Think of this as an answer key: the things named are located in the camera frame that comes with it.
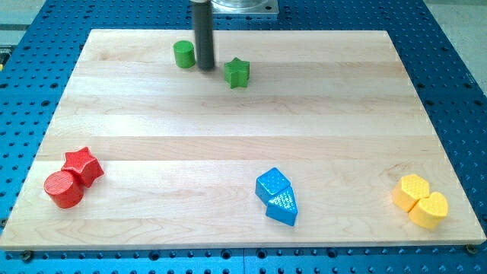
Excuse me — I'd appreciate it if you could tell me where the green cylinder block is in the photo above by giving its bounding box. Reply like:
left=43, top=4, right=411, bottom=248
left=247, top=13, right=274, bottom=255
left=173, top=40, right=196, bottom=69

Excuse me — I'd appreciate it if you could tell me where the red star block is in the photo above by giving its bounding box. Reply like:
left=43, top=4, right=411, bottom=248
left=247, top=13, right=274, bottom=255
left=62, top=147, right=104, bottom=188

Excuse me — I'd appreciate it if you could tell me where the blue perforated metal base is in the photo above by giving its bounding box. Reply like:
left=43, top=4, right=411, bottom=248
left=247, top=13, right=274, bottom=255
left=1, top=0, right=486, bottom=273

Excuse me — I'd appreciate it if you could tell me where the red cylinder block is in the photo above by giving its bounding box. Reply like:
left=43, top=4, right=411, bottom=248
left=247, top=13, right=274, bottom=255
left=43, top=170, right=84, bottom=209

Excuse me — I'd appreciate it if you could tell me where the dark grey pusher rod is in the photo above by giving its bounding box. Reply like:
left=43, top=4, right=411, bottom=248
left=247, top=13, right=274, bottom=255
left=190, top=0, right=215, bottom=71

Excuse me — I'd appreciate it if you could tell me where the yellow heart block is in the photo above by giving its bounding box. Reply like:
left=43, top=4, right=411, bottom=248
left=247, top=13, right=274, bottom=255
left=408, top=192, right=449, bottom=229

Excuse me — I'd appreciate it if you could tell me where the green star block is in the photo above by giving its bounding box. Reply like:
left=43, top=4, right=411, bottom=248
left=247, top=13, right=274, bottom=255
left=224, top=57, right=250, bottom=89

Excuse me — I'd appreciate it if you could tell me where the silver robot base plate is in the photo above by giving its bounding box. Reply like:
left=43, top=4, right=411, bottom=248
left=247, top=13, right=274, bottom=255
left=212, top=0, right=279, bottom=15

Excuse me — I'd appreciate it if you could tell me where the blue cube block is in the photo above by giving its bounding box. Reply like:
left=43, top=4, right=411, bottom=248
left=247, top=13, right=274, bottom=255
left=255, top=167, right=291, bottom=204

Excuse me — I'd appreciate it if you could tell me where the light wooden board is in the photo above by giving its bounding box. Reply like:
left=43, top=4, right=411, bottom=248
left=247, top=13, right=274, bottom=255
left=1, top=29, right=485, bottom=251

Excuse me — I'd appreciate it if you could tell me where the yellow hexagon block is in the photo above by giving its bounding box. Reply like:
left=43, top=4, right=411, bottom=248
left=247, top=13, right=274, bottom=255
left=392, top=174, right=430, bottom=212

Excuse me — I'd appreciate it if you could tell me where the blue triangle block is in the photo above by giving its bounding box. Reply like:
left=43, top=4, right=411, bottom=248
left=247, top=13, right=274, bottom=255
left=266, top=186, right=298, bottom=226

